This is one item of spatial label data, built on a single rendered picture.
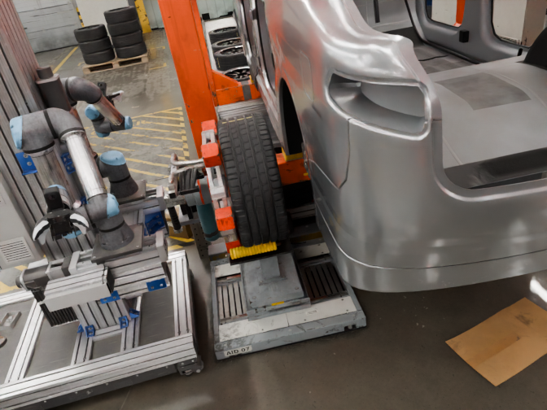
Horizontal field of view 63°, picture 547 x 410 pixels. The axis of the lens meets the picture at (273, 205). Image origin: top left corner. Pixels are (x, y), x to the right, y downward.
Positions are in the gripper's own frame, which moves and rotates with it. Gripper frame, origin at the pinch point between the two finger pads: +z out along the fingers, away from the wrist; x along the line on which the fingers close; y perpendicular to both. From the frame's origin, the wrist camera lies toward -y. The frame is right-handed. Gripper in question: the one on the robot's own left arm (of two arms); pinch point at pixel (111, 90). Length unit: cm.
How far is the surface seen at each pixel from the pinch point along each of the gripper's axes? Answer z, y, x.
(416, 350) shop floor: -111, 101, 174
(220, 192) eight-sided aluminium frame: -97, 17, 79
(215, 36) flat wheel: 621, 82, -29
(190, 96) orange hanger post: -25, -4, 54
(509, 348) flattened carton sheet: -115, 94, 218
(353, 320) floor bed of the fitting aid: -95, 97, 145
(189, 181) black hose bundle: -92, 14, 64
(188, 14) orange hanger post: -23, -46, 57
